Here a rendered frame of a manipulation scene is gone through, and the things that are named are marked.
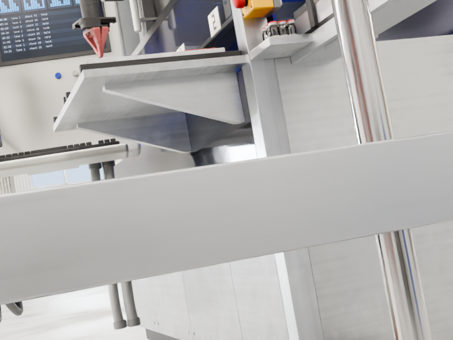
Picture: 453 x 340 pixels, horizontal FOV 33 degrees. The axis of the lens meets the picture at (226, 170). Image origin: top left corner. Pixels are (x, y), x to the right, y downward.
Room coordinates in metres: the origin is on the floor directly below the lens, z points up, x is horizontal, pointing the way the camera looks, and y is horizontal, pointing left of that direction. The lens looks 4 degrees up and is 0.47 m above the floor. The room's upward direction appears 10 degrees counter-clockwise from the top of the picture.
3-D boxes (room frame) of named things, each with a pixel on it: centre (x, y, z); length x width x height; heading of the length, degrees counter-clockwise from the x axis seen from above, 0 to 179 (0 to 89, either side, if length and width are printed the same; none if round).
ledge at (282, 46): (1.76, -0.19, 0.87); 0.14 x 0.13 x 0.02; 109
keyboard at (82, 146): (2.51, 0.54, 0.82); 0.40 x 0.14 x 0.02; 98
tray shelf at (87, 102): (2.09, 0.17, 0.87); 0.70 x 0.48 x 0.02; 19
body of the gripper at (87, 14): (1.95, 0.28, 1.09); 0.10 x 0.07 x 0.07; 124
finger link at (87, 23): (1.95, 0.29, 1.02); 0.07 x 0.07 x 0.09; 34
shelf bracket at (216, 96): (1.85, 0.10, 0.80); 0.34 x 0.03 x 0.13; 109
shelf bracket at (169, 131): (2.33, 0.26, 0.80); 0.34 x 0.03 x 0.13; 109
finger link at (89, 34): (1.97, 0.27, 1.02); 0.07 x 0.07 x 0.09; 34
